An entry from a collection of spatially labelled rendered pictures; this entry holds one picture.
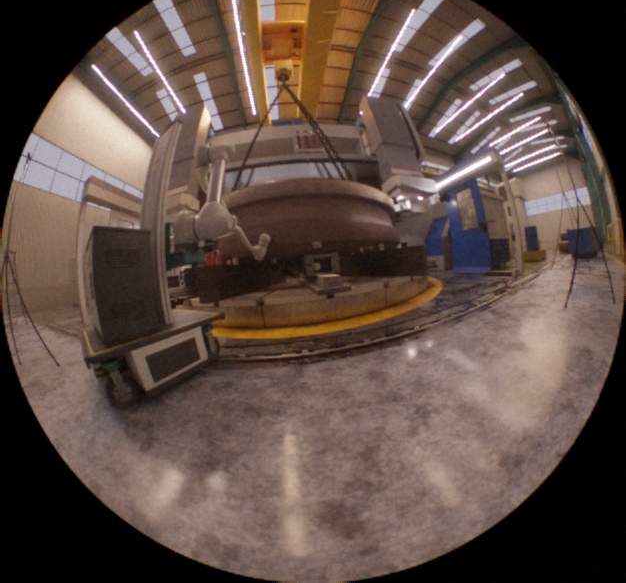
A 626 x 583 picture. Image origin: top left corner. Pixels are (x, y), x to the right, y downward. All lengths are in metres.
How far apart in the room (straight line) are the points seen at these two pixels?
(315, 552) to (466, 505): 0.34
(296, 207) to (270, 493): 2.59
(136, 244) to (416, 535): 1.38
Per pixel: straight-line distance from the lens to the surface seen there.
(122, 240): 1.03
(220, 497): 0.65
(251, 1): 11.08
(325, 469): 0.63
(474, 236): 5.06
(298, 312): 1.80
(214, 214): 1.12
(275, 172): 6.32
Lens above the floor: 0.56
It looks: 1 degrees down
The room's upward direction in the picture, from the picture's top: 6 degrees counter-clockwise
